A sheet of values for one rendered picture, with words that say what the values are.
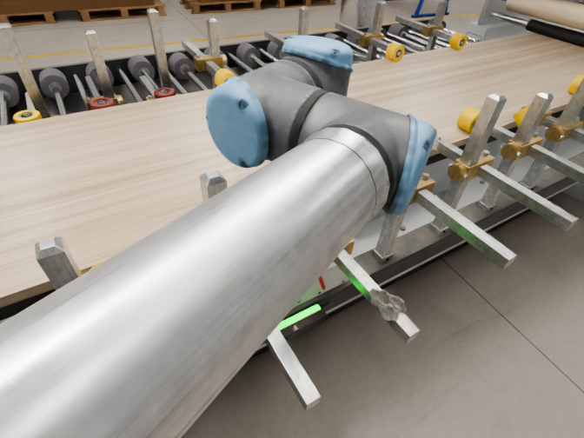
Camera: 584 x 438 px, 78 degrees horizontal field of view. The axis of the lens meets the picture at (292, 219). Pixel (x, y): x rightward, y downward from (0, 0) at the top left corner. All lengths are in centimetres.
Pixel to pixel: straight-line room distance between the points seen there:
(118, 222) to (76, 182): 22
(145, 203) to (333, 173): 80
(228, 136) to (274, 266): 23
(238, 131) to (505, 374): 174
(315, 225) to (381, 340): 161
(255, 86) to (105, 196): 74
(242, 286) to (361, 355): 158
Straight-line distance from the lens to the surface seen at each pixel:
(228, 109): 38
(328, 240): 22
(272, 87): 39
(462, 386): 183
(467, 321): 203
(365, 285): 85
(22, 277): 93
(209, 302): 16
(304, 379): 72
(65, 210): 105
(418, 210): 148
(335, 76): 48
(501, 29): 341
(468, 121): 144
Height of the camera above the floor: 151
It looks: 42 degrees down
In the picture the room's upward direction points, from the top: 4 degrees clockwise
